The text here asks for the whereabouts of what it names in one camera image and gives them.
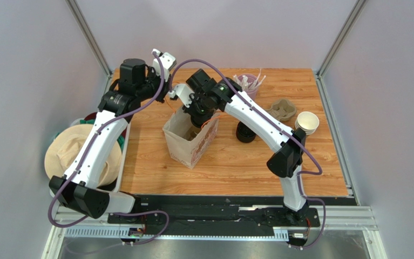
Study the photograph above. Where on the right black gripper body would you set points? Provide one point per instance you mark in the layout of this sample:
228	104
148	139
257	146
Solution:
197	122

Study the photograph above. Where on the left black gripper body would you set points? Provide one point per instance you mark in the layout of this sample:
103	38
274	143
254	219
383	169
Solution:
152	84

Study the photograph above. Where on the white paper takeout bag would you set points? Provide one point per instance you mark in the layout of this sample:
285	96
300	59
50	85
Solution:
180	149

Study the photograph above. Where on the single brown paper cup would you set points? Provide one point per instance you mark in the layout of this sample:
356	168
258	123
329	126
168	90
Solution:
193	133

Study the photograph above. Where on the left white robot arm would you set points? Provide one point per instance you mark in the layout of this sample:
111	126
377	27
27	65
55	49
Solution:
85	158

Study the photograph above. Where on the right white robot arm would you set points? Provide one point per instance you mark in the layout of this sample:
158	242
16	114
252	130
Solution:
226	95

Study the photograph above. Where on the stack of black lids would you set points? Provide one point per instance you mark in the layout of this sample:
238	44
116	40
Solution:
244	134

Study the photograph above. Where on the pink straw holder cup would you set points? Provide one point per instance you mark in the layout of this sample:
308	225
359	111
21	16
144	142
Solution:
248	83

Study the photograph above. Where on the lower pulp cup carrier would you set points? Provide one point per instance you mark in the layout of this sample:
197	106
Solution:
282	110

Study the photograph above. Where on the white plastic bin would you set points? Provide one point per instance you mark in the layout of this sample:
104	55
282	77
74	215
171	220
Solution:
122	161

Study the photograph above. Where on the stack of paper cups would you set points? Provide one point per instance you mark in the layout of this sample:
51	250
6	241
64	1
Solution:
308	122

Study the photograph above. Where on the beige straw hat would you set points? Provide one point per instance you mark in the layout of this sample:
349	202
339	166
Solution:
63	151

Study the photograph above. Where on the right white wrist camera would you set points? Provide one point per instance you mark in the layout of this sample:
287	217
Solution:
182	92

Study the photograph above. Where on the left aluminium frame post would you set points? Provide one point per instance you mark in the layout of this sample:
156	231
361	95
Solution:
88	34

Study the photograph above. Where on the aluminium frame post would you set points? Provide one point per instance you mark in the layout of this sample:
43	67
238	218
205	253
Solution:
341	37
88	34

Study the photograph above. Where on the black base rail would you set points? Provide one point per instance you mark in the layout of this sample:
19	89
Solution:
228	218

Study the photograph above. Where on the right aluminium frame post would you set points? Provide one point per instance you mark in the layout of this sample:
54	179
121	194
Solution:
341	37

